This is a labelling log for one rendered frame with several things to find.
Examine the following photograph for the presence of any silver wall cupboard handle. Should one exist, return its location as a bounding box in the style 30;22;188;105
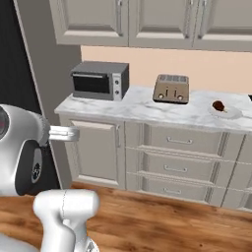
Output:
116;0;124;37
184;0;194;40
197;0;207;40

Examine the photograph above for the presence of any beige base cupboard door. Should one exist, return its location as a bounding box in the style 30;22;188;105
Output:
59;115;127;191

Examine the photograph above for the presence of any white plate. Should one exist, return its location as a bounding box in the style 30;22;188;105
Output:
208;101;244;121

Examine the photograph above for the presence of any beige drawer front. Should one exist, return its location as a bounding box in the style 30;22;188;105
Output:
236;134;252;165
143;123;228;156
221;188;252;212
142;151;221;183
140;176;215;202
229;161;252;193

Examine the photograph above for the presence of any black fridge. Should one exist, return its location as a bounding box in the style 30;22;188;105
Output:
0;0;61;197

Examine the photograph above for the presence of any beige wall cupboard door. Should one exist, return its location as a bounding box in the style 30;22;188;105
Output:
192;0;252;53
128;0;199;50
48;0;130;47

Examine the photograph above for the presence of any grey toaster oven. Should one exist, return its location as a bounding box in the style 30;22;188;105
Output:
70;60;130;102

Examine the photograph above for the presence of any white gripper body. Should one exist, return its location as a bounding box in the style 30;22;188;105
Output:
48;125;81;143

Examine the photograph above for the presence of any brown steak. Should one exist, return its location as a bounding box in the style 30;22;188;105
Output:
212;99;228;114

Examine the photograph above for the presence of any silver toaster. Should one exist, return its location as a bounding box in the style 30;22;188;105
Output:
152;74;190;105

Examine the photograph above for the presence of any silver drawer handle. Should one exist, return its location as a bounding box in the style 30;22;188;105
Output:
165;136;194;146
162;163;189;174
162;187;183;196

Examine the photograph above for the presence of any silver base cupboard handle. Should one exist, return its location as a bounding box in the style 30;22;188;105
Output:
114;124;122;149

